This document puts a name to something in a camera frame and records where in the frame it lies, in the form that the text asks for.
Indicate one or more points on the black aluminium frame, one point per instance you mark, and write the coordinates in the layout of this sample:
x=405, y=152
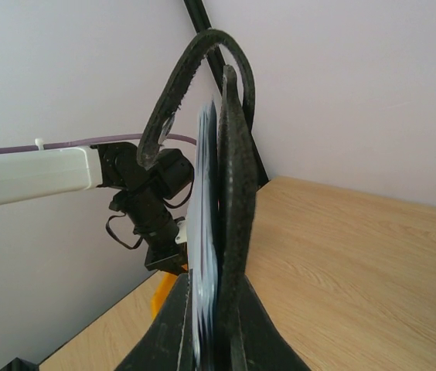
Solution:
x=183, y=335

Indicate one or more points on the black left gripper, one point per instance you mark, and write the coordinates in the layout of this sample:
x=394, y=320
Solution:
x=171, y=258

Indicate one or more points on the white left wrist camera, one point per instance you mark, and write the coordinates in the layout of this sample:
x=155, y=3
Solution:
x=181, y=236

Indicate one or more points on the small yellow plastic bin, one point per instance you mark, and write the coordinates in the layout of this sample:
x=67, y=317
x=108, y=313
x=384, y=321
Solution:
x=162, y=292

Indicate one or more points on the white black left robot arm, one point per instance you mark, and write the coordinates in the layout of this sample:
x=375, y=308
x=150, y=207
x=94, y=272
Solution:
x=67, y=178

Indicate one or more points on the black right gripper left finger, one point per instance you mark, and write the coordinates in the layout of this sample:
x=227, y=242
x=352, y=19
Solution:
x=166, y=346

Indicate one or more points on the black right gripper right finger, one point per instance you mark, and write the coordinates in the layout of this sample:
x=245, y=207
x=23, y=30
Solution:
x=247, y=339

